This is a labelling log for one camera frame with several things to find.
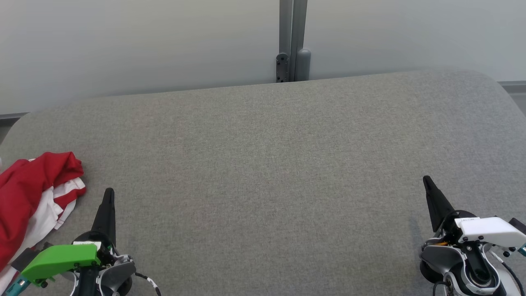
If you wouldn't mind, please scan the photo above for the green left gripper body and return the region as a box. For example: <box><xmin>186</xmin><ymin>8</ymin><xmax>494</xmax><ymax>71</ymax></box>
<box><xmin>21</xmin><ymin>231</ymin><xmax>116</xmax><ymax>287</ymax></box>

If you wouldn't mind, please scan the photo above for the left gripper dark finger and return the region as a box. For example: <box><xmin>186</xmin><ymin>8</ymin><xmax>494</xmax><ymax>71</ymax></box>
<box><xmin>91</xmin><ymin>188</ymin><xmax>116</xmax><ymax>247</ymax></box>

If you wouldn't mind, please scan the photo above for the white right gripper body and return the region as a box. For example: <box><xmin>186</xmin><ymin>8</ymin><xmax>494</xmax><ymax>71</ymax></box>
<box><xmin>436</xmin><ymin>210</ymin><xmax>526</xmax><ymax>248</ymax></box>

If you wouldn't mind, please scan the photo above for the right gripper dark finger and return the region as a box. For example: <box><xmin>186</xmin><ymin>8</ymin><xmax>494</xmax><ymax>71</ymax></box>
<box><xmin>423</xmin><ymin>176</ymin><xmax>457</xmax><ymax>233</ymax></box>

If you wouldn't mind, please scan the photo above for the red white basketball jersey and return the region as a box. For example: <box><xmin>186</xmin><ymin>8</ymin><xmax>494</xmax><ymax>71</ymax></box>
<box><xmin>0</xmin><ymin>152</ymin><xmax>87</xmax><ymax>293</ymax></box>

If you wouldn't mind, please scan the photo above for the grey fabric sofa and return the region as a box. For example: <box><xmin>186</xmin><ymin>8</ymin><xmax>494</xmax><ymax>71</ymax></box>
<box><xmin>0</xmin><ymin>69</ymin><xmax>526</xmax><ymax>296</ymax></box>

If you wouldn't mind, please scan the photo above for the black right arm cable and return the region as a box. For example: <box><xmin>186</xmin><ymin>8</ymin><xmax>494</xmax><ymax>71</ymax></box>
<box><xmin>491</xmin><ymin>247</ymin><xmax>526</xmax><ymax>296</ymax></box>

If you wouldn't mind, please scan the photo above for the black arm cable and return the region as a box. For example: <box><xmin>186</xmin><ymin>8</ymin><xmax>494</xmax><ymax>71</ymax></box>
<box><xmin>134</xmin><ymin>271</ymin><xmax>161</xmax><ymax>296</ymax></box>
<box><xmin>491</xmin><ymin>247</ymin><xmax>526</xmax><ymax>296</ymax></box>

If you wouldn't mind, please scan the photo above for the teal left camera connector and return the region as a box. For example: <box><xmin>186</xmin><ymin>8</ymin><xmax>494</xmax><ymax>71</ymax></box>
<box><xmin>0</xmin><ymin>276</ymin><xmax>31</xmax><ymax>296</ymax></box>

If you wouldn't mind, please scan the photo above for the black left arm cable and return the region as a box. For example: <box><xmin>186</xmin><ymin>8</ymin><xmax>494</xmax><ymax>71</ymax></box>
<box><xmin>134</xmin><ymin>271</ymin><xmax>161</xmax><ymax>296</ymax></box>

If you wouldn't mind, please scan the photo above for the dark perforated metal bracket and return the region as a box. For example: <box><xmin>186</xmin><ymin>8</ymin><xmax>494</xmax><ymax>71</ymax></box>
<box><xmin>276</xmin><ymin>52</ymin><xmax>289</xmax><ymax>83</ymax></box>

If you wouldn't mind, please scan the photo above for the grey metal partition post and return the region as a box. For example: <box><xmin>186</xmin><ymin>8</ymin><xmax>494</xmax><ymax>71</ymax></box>
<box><xmin>279</xmin><ymin>0</ymin><xmax>311</xmax><ymax>82</ymax></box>

